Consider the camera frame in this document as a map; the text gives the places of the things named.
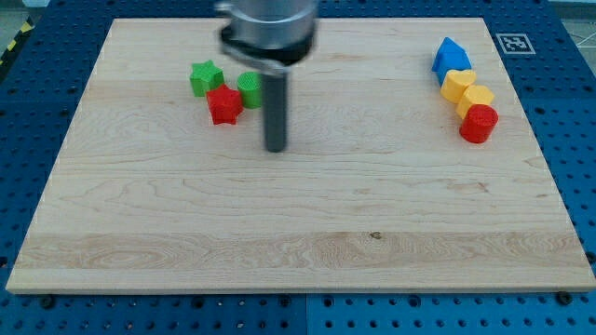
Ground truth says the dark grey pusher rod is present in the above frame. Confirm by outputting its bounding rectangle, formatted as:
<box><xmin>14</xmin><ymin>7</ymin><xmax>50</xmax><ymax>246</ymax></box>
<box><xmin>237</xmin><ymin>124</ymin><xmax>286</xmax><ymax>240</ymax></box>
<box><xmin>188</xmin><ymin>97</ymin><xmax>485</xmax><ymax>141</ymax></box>
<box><xmin>261</xmin><ymin>74</ymin><xmax>288</xmax><ymax>153</ymax></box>

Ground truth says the red star block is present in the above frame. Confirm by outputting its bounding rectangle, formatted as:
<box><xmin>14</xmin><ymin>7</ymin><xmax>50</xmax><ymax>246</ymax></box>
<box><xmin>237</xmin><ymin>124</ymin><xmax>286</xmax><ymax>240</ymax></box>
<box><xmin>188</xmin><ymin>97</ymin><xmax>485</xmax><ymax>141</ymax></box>
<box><xmin>206</xmin><ymin>84</ymin><xmax>244</xmax><ymax>125</ymax></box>

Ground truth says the green star block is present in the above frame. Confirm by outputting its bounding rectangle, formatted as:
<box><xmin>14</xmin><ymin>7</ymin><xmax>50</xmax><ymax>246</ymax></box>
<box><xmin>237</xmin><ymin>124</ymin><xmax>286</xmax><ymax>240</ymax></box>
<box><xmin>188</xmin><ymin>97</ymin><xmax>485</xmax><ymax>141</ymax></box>
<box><xmin>189</xmin><ymin>60</ymin><xmax>224</xmax><ymax>97</ymax></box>

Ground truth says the green cylinder block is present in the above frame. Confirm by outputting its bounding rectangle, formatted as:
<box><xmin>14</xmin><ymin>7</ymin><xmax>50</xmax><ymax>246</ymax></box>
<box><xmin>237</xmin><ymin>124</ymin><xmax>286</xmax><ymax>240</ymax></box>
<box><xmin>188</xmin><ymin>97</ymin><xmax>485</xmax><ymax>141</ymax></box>
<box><xmin>237</xmin><ymin>72</ymin><xmax>262</xmax><ymax>109</ymax></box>

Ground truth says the light wooden board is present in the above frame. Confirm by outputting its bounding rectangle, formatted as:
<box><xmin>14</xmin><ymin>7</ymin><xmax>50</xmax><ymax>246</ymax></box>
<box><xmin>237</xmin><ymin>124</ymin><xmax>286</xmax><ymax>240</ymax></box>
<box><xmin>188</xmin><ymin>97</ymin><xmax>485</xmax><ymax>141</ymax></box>
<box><xmin>7</xmin><ymin>18</ymin><xmax>595</xmax><ymax>294</ymax></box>

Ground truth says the blue house-shaped block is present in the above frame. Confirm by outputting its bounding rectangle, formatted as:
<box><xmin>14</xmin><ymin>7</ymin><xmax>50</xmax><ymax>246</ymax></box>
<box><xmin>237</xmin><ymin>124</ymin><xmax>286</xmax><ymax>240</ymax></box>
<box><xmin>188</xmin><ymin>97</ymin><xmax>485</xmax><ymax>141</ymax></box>
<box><xmin>431</xmin><ymin>37</ymin><xmax>472</xmax><ymax>86</ymax></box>

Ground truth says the yellow heart block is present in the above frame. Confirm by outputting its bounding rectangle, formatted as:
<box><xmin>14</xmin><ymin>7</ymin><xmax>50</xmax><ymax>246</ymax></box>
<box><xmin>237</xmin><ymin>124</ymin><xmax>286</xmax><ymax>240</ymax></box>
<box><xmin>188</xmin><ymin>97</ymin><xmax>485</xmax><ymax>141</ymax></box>
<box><xmin>440</xmin><ymin>69</ymin><xmax>477</xmax><ymax>103</ymax></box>

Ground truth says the yellow hexagon block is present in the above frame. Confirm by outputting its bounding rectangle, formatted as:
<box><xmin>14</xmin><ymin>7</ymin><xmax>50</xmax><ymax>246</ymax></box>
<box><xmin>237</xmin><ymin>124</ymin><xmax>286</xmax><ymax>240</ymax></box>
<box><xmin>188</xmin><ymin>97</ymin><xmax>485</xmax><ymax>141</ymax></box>
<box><xmin>455</xmin><ymin>85</ymin><xmax>494</xmax><ymax>119</ymax></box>

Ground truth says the red cylinder block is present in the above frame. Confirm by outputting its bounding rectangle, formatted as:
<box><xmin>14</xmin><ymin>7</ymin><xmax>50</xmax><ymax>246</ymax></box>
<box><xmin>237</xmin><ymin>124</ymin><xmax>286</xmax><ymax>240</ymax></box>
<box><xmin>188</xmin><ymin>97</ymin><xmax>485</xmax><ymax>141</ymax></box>
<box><xmin>459</xmin><ymin>104</ymin><xmax>499</xmax><ymax>143</ymax></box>

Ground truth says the white fiducial marker tag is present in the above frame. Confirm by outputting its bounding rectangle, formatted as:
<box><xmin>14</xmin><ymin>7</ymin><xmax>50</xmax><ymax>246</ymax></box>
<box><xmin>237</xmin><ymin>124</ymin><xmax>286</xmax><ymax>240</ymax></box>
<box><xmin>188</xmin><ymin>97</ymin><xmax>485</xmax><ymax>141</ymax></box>
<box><xmin>496</xmin><ymin>33</ymin><xmax>535</xmax><ymax>55</ymax></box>

